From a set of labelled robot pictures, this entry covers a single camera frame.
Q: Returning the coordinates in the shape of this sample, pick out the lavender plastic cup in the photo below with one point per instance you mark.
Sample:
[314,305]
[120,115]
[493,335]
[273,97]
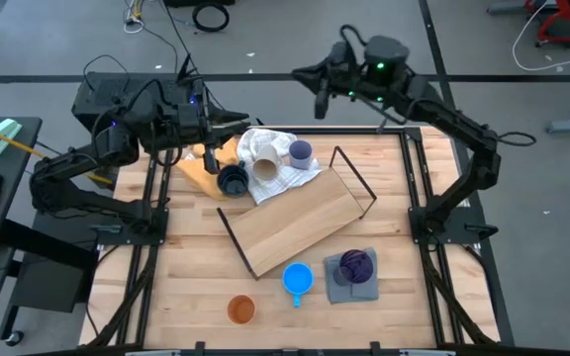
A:
[301,155]

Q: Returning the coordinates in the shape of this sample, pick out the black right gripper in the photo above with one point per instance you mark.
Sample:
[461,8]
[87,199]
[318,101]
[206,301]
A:
[339,74]

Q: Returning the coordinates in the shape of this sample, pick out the black rolling cart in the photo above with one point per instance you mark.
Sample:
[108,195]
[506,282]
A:
[52,282]

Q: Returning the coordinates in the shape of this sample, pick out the dark navy mug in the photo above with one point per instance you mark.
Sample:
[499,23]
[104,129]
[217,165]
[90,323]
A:
[233,183]

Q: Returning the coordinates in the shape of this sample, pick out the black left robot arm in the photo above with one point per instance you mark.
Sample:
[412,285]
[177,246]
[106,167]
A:
[67,168]

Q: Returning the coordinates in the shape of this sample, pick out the bright blue mug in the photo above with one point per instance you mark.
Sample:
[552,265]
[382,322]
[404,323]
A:
[298,279]

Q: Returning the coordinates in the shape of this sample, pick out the red chair base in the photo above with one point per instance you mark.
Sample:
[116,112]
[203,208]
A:
[562,25]

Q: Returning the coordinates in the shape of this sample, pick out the grey folded cloth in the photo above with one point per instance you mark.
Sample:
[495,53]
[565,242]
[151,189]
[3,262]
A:
[349,294]

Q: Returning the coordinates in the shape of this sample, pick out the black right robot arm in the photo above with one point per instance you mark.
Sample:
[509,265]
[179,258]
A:
[463,128]

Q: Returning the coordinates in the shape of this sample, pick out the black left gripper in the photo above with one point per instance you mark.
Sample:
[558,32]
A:
[191,118]

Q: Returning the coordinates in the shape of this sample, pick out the white checked cloth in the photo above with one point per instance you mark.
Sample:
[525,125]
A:
[275,190]

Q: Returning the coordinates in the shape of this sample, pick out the black aluminium table frame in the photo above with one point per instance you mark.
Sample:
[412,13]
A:
[344,131]

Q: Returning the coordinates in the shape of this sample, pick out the black computer tower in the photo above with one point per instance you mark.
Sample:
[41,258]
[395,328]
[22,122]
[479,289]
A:
[102,81]

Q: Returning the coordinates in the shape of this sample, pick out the yellow cloth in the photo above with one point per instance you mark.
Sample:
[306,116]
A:
[201,180]

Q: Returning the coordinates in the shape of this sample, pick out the beige plastic cup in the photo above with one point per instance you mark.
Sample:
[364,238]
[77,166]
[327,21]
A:
[265,168]

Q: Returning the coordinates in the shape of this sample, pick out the purple faceted tumbler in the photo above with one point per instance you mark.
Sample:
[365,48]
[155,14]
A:
[356,267]

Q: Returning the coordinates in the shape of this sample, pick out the orange plastic cup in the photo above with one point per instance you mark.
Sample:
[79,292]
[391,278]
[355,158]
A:
[241,310]

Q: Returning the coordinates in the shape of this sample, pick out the mint green stapler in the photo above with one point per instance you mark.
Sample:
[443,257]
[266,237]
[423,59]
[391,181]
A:
[0,136]

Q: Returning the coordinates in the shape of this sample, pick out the black side desk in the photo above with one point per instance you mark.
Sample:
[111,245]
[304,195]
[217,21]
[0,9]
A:
[13,198]

